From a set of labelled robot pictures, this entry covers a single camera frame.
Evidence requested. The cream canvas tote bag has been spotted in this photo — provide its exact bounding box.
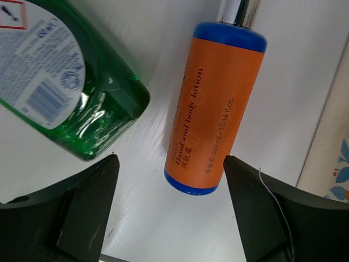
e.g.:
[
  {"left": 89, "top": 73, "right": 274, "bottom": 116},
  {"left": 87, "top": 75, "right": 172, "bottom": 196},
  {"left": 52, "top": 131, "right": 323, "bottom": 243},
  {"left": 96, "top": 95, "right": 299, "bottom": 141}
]
[{"left": 297, "top": 46, "right": 348, "bottom": 203}]

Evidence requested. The orange blue lotion bottle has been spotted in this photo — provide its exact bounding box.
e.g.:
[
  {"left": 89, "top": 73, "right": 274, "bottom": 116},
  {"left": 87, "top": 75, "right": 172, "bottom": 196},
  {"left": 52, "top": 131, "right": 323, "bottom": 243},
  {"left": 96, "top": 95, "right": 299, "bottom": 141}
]
[{"left": 164, "top": 1, "right": 267, "bottom": 195}]

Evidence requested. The green dish soap bottle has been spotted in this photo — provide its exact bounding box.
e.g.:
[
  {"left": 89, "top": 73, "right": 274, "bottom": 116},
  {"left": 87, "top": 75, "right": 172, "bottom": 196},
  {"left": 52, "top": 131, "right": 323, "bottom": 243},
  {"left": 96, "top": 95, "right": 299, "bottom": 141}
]
[{"left": 1, "top": 1, "right": 150, "bottom": 160}]

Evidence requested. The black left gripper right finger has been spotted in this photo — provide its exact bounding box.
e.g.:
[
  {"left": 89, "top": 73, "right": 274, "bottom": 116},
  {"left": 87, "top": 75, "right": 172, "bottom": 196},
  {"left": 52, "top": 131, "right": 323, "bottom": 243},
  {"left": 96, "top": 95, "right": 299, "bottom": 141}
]
[{"left": 223, "top": 156, "right": 348, "bottom": 261}]

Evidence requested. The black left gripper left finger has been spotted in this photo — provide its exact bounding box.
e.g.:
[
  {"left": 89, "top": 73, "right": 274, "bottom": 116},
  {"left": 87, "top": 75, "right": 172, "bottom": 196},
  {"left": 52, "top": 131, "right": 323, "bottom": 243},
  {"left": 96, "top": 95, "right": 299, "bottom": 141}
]
[{"left": 1, "top": 154, "right": 119, "bottom": 261}]

